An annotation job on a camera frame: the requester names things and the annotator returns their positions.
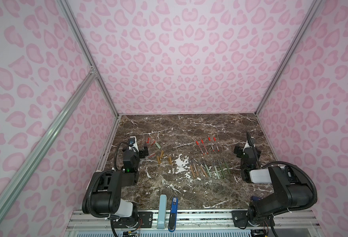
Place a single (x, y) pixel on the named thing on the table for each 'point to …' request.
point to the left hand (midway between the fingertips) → (139, 141)
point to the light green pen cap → (157, 145)
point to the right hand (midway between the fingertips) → (247, 144)
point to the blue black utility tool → (172, 221)
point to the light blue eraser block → (161, 217)
